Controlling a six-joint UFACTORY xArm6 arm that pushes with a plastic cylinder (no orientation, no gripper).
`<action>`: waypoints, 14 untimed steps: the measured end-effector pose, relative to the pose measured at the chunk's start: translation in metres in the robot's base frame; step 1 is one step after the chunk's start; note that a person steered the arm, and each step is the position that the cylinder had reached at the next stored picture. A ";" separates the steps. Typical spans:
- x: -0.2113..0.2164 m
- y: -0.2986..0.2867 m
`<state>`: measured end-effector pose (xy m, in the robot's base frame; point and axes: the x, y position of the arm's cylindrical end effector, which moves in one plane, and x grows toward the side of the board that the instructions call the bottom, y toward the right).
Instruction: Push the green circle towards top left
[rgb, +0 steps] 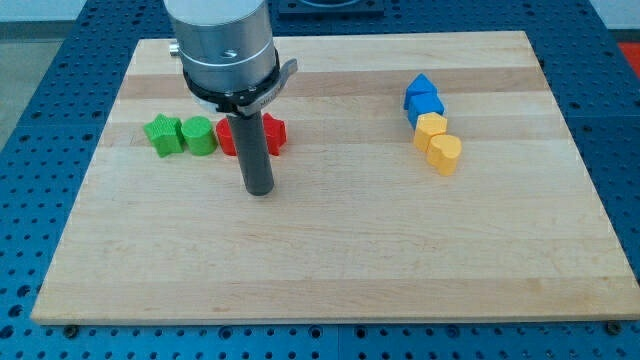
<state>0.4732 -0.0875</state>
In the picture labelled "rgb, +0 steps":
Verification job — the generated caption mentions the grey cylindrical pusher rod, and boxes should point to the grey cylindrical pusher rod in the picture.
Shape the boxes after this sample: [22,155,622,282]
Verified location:
[227,112,274,196]

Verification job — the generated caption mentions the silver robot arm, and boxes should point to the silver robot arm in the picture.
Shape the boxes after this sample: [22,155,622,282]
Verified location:
[164,0,280,196]

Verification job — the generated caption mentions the red cylinder block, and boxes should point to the red cylinder block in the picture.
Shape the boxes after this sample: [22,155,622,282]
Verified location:
[215,118,237,156]

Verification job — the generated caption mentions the red star block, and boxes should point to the red star block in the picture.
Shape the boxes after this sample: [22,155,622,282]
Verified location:
[262,113,287,156]

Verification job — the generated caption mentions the green cylinder block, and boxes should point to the green cylinder block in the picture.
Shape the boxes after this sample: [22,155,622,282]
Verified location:
[181,116,217,156]

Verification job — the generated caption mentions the green star block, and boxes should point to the green star block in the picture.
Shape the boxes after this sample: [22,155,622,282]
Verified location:
[143,114,184,157]

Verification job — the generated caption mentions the blue cube block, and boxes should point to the blue cube block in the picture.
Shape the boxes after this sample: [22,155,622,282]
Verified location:
[407,93,445,129]

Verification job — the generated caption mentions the blue triangle block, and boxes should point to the blue triangle block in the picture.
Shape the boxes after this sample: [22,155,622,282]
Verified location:
[403,73,438,110]

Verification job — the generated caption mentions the yellow pentagon block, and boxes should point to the yellow pentagon block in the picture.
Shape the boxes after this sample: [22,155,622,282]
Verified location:
[413,112,448,152]

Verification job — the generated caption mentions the wooden board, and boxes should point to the wooden board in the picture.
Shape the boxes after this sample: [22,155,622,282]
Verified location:
[31,31,639,325]

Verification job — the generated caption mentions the yellow heart block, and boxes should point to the yellow heart block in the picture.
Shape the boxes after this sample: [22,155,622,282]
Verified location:
[426,134,462,176]

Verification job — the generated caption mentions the black clamp ring with lever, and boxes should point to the black clamp ring with lever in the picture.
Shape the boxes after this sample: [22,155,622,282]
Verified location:
[181,49,299,119]

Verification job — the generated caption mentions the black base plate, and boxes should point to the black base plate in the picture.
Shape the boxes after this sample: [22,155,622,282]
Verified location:
[274,0,385,17]

